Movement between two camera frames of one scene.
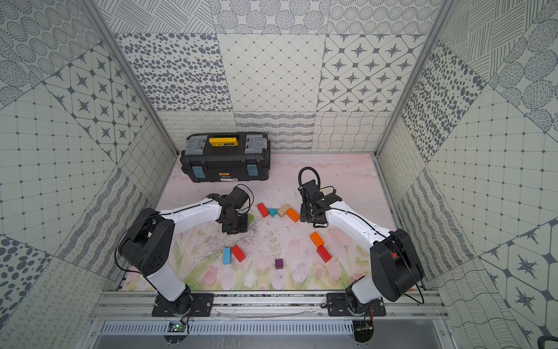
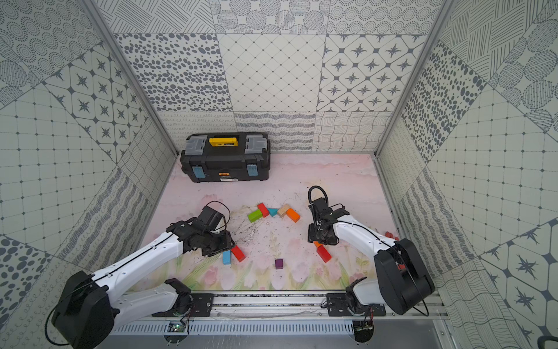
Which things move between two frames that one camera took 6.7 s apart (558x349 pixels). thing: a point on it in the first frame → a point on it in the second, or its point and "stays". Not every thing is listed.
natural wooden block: (283, 209) stays
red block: (262, 209) stays
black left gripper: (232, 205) → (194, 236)
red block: (323, 253) stays
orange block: (293, 214) stays
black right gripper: (304, 217) → (312, 237)
